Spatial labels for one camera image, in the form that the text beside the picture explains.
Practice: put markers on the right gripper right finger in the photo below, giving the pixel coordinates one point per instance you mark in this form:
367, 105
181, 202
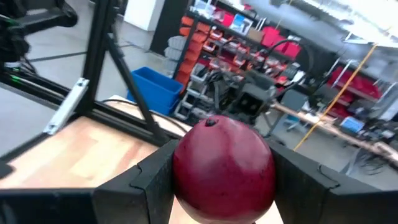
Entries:
326, 205

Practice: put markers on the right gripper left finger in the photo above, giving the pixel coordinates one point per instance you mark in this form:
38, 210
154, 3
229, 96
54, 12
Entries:
109, 205

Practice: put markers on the large dark red fruit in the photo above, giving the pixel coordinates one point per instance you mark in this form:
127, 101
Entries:
224, 171

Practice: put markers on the wooden workbench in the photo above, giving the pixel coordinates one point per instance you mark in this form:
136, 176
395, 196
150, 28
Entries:
326, 127

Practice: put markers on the parts shelf with bins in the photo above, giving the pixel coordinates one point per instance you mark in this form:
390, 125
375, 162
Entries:
192, 49

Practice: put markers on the blue plastic bin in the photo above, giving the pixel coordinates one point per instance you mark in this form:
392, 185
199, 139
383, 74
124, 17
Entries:
155, 90

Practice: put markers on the black table clamp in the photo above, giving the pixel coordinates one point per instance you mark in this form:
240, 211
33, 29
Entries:
4, 170

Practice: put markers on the silver aluminium bracket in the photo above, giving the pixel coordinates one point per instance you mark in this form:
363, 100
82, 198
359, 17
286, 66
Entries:
66, 105

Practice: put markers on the black aluminium rig frame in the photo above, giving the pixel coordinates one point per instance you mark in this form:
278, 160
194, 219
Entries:
99, 46

